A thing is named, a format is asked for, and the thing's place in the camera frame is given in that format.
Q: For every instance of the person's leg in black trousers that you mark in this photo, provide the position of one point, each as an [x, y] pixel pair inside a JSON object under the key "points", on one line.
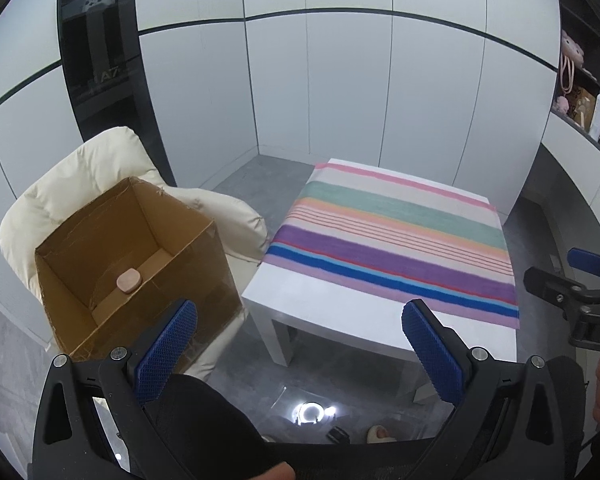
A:
{"points": [[205, 410]]}

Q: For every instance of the person's left hand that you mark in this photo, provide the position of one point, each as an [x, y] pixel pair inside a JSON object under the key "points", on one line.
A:
{"points": [[277, 472]]}

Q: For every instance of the brown cardboard box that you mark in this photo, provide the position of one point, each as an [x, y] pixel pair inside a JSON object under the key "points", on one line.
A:
{"points": [[105, 220]]}

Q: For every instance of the small pink plush toy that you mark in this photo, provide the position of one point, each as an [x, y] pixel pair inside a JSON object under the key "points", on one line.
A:
{"points": [[561, 106]]}

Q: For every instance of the black glass wall panel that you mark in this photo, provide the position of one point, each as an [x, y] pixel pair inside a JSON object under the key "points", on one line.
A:
{"points": [[105, 60]]}

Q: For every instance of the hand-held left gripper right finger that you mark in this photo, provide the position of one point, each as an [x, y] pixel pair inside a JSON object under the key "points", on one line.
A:
{"points": [[432, 355]]}

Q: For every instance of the striped colourful cloth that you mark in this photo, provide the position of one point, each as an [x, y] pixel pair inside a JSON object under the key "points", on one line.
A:
{"points": [[390, 230]]}

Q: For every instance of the person's right foot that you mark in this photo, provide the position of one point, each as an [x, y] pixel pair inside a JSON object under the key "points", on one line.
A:
{"points": [[381, 434]]}

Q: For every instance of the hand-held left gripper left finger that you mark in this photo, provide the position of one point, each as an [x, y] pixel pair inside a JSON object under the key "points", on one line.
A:
{"points": [[165, 355]]}

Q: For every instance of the white low table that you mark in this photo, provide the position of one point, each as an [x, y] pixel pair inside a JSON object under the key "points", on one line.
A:
{"points": [[310, 300]]}

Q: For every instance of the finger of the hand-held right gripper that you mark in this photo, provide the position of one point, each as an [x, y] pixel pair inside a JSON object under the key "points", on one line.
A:
{"points": [[550, 282], [587, 261]]}

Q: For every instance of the tan makeup sponge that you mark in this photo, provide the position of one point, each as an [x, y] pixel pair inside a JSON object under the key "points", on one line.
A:
{"points": [[129, 281]]}

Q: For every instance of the white shelf unit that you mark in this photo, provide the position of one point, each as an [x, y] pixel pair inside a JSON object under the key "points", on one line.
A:
{"points": [[570, 160]]}

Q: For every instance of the small black object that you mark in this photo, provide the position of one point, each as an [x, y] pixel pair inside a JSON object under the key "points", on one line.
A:
{"points": [[339, 435]]}

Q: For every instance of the cream padded armchair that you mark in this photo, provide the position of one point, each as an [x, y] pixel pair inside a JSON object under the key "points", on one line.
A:
{"points": [[70, 170]]}

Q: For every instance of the brown patterned box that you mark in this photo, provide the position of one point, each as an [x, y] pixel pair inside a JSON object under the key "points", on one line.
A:
{"points": [[581, 104]]}

